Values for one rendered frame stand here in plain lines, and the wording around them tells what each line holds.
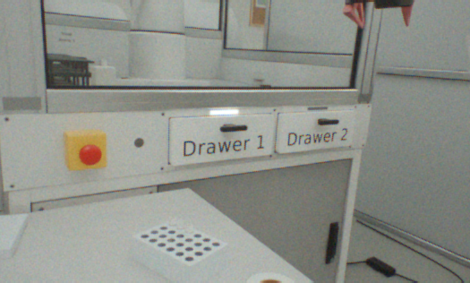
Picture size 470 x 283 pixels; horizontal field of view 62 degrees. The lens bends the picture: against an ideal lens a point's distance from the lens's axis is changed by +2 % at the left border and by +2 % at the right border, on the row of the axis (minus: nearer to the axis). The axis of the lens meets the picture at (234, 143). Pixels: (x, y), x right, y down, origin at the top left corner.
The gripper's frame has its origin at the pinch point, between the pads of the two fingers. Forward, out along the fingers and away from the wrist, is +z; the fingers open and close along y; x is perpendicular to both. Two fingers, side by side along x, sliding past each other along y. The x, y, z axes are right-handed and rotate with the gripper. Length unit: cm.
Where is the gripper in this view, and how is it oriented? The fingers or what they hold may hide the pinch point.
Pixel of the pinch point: (383, 22)
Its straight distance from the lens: 96.1
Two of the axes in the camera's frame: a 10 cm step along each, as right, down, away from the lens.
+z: 4.2, 5.6, 7.1
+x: -4.3, 8.2, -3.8
